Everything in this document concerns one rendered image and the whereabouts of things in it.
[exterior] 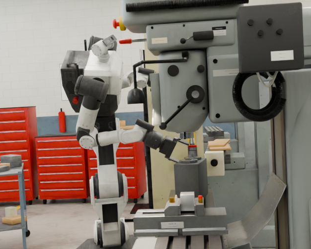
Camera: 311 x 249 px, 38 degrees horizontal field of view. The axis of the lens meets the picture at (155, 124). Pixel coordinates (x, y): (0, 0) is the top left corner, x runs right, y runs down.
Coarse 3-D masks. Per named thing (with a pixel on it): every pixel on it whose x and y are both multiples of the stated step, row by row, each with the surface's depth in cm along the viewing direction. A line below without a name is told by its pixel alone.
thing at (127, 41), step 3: (123, 39) 196; (126, 39) 195; (129, 39) 195; (138, 39) 195; (141, 39) 195; (144, 39) 195; (120, 42) 196; (123, 42) 196; (126, 42) 195; (129, 42) 195
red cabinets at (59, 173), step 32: (0, 128) 665; (32, 128) 688; (32, 160) 679; (64, 160) 663; (96, 160) 652; (128, 160) 642; (0, 192) 670; (32, 192) 671; (64, 192) 666; (128, 192) 645
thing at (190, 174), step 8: (184, 160) 222; (192, 160) 221; (200, 160) 229; (176, 168) 219; (184, 168) 218; (192, 168) 217; (200, 168) 222; (176, 176) 220; (184, 176) 218; (192, 176) 217; (200, 176) 221; (176, 184) 220; (184, 184) 219; (192, 184) 218; (200, 184) 220; (176, 192) 220; (200, 192) 219
